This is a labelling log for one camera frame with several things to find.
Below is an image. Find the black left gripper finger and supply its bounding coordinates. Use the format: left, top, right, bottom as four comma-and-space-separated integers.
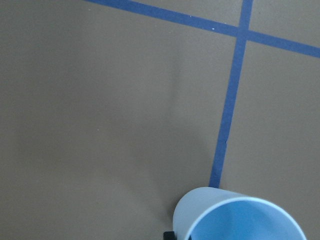
163, 231, 175, 240

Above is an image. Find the light blue cup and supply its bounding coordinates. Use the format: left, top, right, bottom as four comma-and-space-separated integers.
172, 187, 306, 240

